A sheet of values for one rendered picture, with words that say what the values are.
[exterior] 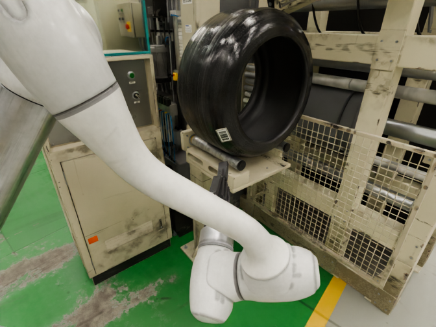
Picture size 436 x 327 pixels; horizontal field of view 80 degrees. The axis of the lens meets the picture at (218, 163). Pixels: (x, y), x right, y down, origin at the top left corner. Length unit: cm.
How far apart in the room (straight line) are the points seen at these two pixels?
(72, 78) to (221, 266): 46
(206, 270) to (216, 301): 7
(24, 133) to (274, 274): 52
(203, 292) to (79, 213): 103
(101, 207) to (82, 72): 121
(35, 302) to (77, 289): 22
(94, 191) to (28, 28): 117
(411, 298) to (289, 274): 152
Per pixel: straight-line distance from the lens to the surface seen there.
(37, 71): 38
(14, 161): 60
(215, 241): 66
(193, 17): 126
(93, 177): 145
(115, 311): 175
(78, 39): 39
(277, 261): 54
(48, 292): 198
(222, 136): 93
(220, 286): 61
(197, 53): 96
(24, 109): 57
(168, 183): 44
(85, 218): 155
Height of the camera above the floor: 139
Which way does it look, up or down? 28 degrees down
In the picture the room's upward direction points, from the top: straight up
